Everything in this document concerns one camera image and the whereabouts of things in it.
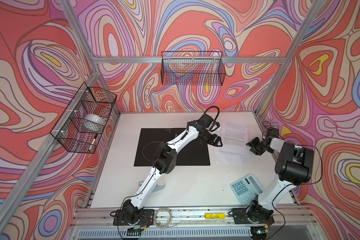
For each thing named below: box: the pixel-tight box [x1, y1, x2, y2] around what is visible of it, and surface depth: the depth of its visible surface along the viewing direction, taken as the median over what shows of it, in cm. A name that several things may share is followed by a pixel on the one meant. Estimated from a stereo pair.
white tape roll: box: [84, 113, 106, 127], surface depth 74 cm
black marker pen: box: [88, 133, 98, 151], surface depth 74 cm
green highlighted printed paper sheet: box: [223, 121, 250, 149], surface depth 107 cm
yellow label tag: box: [204, 213, 226, 220], surface depth 74 cm
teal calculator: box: [230, 173, 263, 206], surface depth 83 cm
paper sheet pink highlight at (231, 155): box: [213, 146, 251, 165], surface depth 98 cm
